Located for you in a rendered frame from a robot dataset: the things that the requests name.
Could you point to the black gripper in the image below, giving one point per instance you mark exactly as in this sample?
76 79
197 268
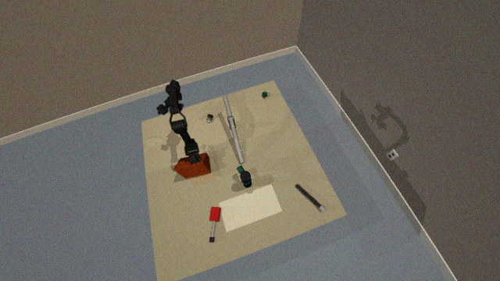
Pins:
163 109

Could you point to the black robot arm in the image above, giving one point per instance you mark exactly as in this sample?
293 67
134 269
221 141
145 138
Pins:
181 126

